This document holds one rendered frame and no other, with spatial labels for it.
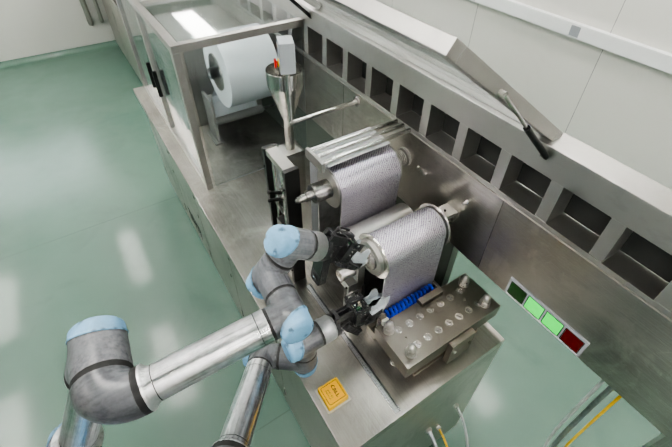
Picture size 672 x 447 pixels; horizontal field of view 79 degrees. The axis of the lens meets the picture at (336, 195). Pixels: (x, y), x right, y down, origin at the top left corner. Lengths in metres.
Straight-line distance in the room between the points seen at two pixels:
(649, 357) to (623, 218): 0.34
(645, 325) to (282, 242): 0.83
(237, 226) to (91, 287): 1.47
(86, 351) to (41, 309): 2.14
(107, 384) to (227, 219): 1.07
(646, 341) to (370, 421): 0.74
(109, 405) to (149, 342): 1.76
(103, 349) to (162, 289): 1.91
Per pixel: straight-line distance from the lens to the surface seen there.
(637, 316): 1.18
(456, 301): 1.47
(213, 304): 2.73
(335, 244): 1.05
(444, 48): 0.66
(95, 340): 1.02
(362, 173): 1.30
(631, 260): 1.20
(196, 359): 0.92
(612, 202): 1.06
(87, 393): 0.97
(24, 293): 3.29
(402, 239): 1.23
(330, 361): 1.45
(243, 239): 1.79
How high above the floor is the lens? 2.21
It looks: 42 degrees down
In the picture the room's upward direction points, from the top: 1 degrees clockwise
